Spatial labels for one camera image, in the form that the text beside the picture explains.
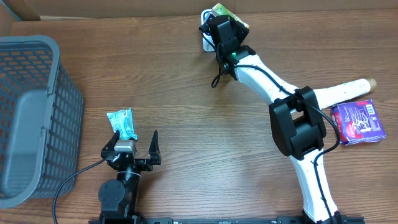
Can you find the grey plastic mesh basket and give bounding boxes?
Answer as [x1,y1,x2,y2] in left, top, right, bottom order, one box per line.
[1,35,85,208]

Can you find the green yellow snack pouch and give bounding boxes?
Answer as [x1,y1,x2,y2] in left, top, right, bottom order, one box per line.
[211,3,249,29]

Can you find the white tube gold cap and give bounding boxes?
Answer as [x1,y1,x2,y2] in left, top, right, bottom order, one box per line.
[314,78,377,110]

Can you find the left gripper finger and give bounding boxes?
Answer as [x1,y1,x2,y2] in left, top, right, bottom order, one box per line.
[100,130,120,158]
[149,130,162,165]

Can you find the white barcode scanner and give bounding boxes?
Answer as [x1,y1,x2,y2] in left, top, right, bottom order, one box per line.
[200,9,216,52]

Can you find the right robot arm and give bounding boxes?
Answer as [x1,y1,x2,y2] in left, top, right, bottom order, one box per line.
[199,15,345,223]

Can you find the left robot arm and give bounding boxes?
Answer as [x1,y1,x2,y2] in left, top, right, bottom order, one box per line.
[98,131,162,223]

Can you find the teal wet wipes pack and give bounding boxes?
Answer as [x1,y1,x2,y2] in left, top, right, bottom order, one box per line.
[106,108,137,141]

